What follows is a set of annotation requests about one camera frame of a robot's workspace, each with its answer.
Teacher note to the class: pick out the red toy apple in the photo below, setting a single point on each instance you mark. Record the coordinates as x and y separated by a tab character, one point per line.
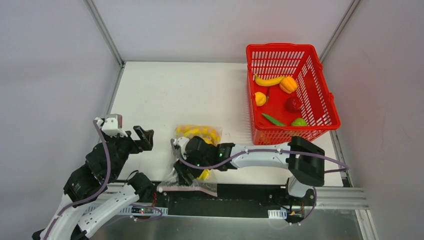
293	104

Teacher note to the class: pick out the single yellow banana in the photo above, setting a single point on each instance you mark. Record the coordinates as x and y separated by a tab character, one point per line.
268	82

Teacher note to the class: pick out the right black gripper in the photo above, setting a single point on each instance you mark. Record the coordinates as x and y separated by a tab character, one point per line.
185	166

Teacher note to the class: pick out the yellow toy lemon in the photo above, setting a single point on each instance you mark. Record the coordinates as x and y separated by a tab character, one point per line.
260	99

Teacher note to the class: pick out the green toy lime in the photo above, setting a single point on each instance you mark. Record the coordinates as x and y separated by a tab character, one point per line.
299	122

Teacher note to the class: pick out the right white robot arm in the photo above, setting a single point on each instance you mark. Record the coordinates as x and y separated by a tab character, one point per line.
303	159

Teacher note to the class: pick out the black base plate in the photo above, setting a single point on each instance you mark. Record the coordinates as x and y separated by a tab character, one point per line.
231	201

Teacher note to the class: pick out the orange toy pepper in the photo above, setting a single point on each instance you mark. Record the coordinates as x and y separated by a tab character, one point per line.
288	84

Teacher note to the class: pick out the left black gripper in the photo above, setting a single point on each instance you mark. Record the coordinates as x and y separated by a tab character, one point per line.
133	141

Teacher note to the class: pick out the red plastic basket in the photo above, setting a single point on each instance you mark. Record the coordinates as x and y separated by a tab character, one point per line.
301	62

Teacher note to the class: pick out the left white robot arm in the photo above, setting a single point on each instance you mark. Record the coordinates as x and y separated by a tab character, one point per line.
82	188

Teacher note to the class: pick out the clear zip top bag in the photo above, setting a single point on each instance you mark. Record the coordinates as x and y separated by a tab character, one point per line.
170	184

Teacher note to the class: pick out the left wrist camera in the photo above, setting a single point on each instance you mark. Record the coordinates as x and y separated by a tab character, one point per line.
111	125

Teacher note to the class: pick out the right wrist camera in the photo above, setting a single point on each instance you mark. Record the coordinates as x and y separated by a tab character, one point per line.
179	144

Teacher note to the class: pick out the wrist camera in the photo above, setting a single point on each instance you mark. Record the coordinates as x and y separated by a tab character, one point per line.
111	125
179	144

